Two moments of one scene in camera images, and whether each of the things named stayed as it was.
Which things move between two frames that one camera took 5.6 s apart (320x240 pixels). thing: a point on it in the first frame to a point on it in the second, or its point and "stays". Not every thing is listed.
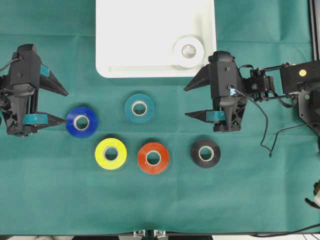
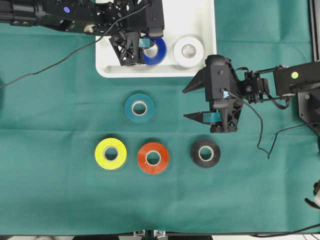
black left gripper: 16,100 to 125,45
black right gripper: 234,106 stays
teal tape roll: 142,118 stays
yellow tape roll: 111,153 stays
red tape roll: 153,157 stays
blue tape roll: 81,122 to 161,54
